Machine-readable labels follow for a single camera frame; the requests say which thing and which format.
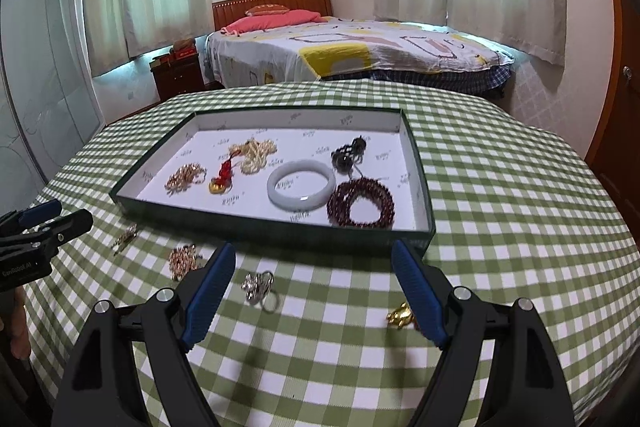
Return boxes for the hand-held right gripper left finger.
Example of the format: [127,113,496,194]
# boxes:
[52,242,237,427]

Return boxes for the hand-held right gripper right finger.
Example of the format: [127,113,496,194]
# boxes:
[391,239,573,427]

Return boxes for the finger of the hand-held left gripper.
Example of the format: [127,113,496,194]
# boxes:
[0,209,93,258]
[0,199,63,235]

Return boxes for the silver rings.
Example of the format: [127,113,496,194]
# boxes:
[241,271,280,313]

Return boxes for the dark red bead bracelet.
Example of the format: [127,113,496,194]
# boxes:
[326,177,396,228]

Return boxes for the rose gold chain bracelet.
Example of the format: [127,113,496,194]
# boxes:
[167,244,203,282]
[165,163,208,195]

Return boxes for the white jade bangle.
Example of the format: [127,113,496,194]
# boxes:
[267,160,337,210]

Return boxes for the red knot gold charm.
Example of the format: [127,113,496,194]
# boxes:
[209,157,238,196]

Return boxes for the pearl necklace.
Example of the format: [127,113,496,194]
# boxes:
[229,139,278,175]

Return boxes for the black bead pendant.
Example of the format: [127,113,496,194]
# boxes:
[332,136,368,172]

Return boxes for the shallow dark green tray box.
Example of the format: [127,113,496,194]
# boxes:
[109,107,437,260]

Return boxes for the person's left hand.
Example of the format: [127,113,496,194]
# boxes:
[0,288,32,359]

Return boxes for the small gold figurine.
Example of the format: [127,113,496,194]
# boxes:
[386,302,416,330]

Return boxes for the gold hair clip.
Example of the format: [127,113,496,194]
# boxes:
[112,224,139,255]

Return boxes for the green checked tablecloth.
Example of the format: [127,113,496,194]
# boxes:
[22,82,640,427]

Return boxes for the frosted glass wardrobe doors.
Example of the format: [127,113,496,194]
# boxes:
[0,0,106,212]

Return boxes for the dark wooden nightstand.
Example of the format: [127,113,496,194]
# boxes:
[149,52,208,102]

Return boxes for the patterned white bedspread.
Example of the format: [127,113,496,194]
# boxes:
[206,18,513,90]

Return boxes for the brown wooden door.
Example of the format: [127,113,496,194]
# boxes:
[585,0,640,188]

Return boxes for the pink pillow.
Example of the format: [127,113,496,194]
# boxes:
[220,9,322,36]

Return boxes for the orange cushion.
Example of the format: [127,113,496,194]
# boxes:
[245,4,291,16]

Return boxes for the wooden bed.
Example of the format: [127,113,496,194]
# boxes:
[205,0,516,100]

